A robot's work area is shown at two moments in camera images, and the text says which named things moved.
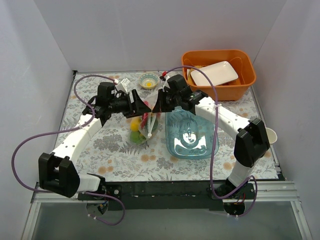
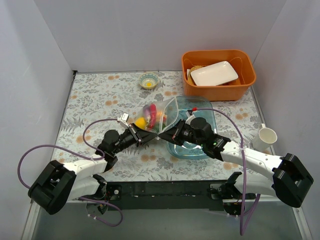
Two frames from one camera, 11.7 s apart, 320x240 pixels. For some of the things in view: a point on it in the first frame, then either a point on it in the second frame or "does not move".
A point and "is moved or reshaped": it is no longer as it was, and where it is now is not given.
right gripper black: x=163 y=99 to x=179 y=132
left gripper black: x=133 y=102 to x=135 y=134
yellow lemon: x=135 y=124 is moved or reshaped
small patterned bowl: x=149 y=80 does not move
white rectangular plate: x=218 y=73 does not move
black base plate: x=168 y=195 does not move
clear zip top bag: x=149 y=122 is moved or reshaped
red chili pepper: x=145 y=116 to x=153 y=117
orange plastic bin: x=232 y=71 does not move
